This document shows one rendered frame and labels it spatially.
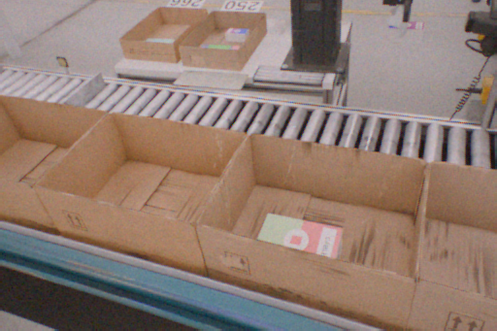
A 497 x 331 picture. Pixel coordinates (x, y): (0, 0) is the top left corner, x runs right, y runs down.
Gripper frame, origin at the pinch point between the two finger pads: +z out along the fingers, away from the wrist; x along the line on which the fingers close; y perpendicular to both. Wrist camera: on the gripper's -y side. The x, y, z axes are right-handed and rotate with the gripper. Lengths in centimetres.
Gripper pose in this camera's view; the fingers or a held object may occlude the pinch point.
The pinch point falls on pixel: (406, 28)
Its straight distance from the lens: 146.5
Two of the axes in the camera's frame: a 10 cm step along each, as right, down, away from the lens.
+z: 1.1, 7.7, 6.3
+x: -3.6, 6.2, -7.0
